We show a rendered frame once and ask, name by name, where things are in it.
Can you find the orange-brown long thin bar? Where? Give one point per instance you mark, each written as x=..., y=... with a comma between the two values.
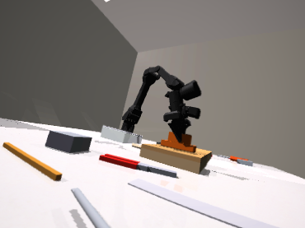
x=44, y=169

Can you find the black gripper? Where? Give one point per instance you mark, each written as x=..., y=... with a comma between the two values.
x=179, y=122

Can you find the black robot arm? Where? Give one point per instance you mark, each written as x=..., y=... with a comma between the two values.
x=180, y=91

